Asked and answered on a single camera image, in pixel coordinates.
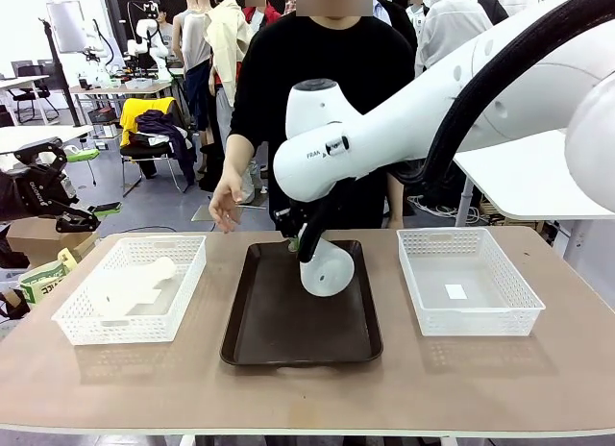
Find yellow cloth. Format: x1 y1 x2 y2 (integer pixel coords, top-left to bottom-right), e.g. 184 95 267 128
118 97 178 148

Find person's right hand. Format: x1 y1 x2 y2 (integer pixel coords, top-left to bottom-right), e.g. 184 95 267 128
209 174 245 235

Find white cable bundle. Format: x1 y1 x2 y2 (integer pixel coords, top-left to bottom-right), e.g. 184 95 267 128
406 193 484 226

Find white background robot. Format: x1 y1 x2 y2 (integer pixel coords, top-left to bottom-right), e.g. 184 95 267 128
125 0 172 72

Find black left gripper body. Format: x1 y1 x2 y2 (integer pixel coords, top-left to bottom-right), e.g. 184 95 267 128
12 169 81 216

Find person's left forearm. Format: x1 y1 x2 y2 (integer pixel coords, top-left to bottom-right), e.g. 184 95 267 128
385 169 406 214

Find metal frame chair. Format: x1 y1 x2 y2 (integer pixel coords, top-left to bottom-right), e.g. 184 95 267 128
119 140 193 195

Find green and white bag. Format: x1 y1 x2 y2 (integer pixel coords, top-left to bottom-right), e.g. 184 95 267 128
18 247 79 307

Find black jacket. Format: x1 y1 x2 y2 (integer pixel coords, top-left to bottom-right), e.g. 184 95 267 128
475 0 510 27

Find person in black shirt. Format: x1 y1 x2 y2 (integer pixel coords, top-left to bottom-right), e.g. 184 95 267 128
229 13 417 231

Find black camera tripod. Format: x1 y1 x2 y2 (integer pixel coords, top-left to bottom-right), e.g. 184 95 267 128
38 17 82 128

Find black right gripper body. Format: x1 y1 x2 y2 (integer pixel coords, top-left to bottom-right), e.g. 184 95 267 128
272 203 318 240

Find person's right forearm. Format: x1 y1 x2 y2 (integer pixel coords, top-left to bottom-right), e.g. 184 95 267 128
218 133 256 186

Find brown cardboard box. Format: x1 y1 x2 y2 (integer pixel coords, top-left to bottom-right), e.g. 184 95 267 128
5 216 101 270

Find mannequin with cream shirt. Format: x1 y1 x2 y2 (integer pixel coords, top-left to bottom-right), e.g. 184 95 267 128
204 0 252 106

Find dark navy clothes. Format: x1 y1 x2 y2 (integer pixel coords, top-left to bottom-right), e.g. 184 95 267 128
128 109 197 186

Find dark brown plastic tray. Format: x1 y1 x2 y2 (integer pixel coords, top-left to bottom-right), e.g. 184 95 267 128
219 237 384 369

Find black right arm cable sleeve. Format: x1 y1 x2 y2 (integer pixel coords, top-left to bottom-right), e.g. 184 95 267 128
296 0 615 265

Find cluttered background work table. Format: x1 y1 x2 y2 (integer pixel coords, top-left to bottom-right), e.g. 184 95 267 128
69 75 177 130

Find white perforated plastic basket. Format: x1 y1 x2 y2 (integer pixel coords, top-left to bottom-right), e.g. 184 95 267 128
396 227 547 338
50 234 208 347

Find black office chair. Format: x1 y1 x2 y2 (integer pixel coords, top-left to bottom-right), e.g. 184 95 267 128
8 60 62 125

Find white whiteboard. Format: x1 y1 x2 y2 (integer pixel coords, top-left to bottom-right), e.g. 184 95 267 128
46 0 88 54

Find mannequin in white shirt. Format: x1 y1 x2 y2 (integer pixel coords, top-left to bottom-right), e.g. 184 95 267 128
413 0 496 77

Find white side table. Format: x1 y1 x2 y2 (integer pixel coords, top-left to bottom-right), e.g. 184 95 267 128
453 128 615 226
0 124 95 157

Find mannequin in red top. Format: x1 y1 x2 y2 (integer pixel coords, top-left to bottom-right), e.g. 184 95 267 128
210 6 283 135

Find mannequin in white tank top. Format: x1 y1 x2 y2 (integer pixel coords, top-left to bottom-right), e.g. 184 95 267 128
171 0 215 171

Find white conical flask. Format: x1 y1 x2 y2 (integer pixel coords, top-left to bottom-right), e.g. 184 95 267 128
299 237 357 299
90 255 177 321

